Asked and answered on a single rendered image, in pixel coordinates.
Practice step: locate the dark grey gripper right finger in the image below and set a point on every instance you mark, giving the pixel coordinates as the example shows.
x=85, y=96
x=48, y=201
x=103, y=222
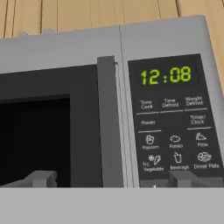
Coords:
x=183, y=178

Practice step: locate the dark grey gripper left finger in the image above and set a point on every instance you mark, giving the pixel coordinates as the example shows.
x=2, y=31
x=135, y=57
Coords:
x=39, y=178

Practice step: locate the grey microwave door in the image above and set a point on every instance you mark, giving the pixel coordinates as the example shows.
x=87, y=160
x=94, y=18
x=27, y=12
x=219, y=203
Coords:
x=58, y=81

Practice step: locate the grey microwave oven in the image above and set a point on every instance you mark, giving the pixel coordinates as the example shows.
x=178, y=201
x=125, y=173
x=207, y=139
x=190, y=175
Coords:
x=163, y=40

